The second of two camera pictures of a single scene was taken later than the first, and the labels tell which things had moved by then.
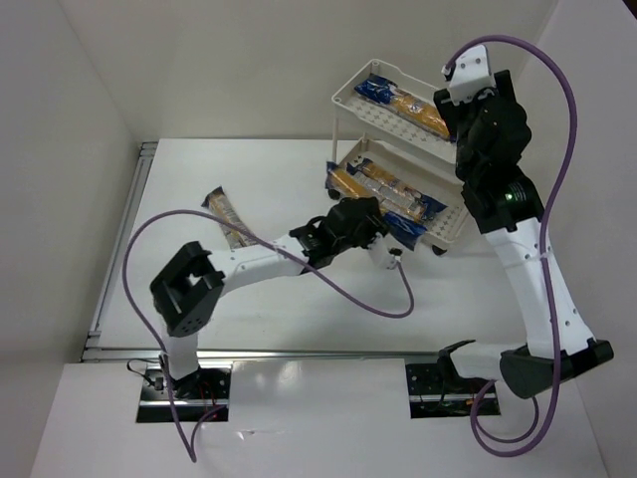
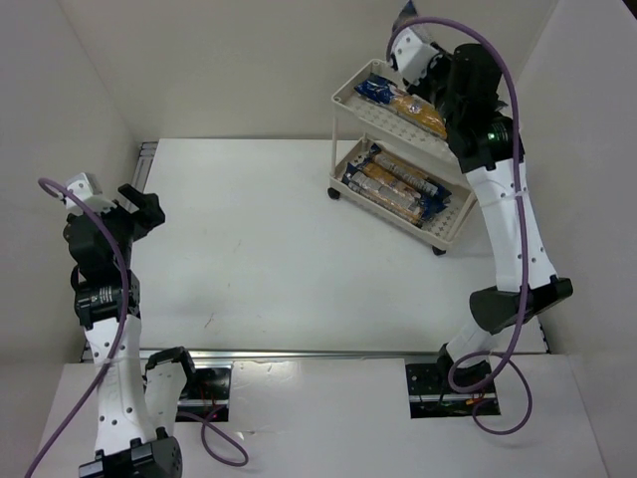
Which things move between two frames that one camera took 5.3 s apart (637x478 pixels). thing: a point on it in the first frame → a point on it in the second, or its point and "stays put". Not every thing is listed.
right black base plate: (433, 395) stays put
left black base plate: (197, 394) stays put
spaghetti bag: (219, 203) → (409, 12)
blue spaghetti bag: (409, 108) stays put
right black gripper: (503, 87) → (435, 67)
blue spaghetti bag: (400, 230) → (415, 208)
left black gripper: (368, 219) → (137, 210)
